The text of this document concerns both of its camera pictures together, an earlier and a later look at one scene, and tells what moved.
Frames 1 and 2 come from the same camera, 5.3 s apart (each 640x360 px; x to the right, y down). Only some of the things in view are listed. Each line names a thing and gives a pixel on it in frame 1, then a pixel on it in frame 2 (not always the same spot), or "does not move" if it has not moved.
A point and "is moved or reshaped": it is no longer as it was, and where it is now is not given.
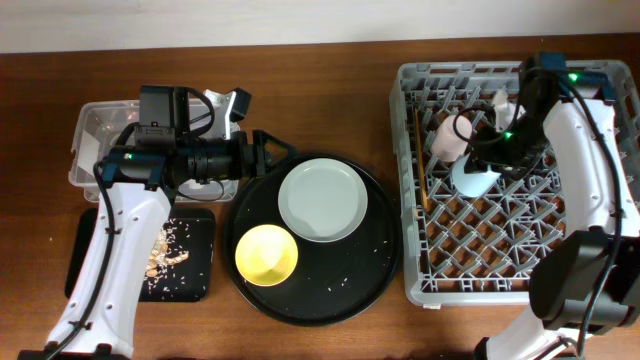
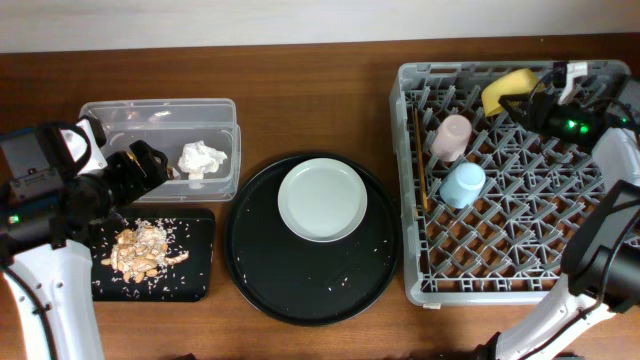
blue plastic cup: [472, 184] is moved or reshaped
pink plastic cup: [446, 146] does not move
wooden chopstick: [421, 160] does not move
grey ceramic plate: [323, 200] does not move
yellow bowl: [266, 255] → [519, 82]
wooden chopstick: [424, 200] does not move
